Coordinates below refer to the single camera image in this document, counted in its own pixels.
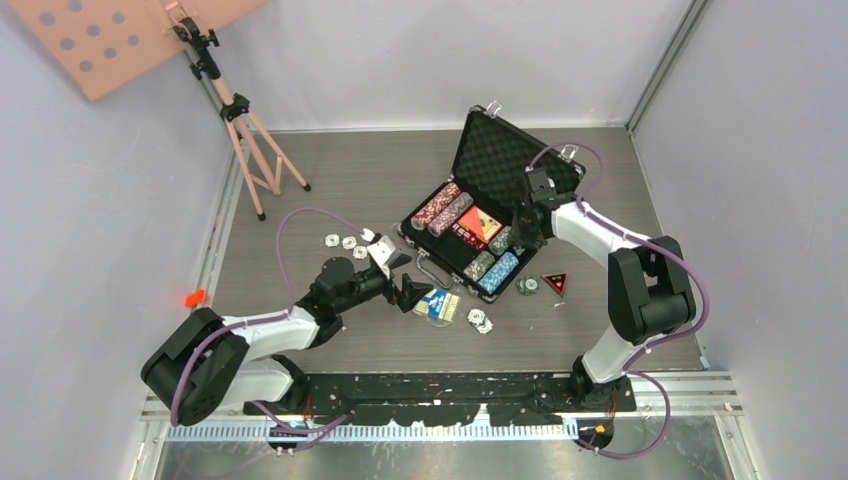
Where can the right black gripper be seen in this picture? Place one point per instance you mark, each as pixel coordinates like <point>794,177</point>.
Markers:
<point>521,238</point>

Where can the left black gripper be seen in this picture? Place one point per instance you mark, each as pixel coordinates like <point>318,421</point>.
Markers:
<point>409,292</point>

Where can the blue playing card deck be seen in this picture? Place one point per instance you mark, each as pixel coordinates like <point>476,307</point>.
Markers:
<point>438,307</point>

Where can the black poker chip case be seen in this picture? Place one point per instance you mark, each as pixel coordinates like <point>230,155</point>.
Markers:
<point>491,155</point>

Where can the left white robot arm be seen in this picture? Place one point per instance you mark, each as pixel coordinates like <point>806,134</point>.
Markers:
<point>212,360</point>

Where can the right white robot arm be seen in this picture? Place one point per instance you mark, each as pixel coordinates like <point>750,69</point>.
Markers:
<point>649,294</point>

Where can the green poker chip stack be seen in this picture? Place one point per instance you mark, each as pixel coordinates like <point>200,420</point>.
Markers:
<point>501,242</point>

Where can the blue white chip lower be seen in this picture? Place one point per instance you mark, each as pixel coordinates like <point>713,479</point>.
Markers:
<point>360,253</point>

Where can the light blue chip stack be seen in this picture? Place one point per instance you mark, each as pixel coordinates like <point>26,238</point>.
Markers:
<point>498,273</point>

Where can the red playing card deck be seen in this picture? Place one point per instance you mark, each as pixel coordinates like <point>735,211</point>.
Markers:
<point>480,224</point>

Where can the dark green chip pile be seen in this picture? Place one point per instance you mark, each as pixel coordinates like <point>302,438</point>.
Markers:
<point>528,286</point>

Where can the red triangle all-in button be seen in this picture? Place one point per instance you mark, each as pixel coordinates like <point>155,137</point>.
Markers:
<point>557,282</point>

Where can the grey camo chip stack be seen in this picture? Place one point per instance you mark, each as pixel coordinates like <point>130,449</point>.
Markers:
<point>478,267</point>

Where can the blue white chip pair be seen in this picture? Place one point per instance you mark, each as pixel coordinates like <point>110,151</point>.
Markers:
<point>479,321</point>

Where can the red poker chip stack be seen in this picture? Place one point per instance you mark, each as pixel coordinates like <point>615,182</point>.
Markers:
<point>435,206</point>

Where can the pink music stand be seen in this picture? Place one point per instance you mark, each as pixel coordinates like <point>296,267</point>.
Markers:
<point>103,45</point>

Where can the orange clip on rail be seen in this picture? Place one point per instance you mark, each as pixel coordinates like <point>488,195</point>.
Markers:
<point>194,298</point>

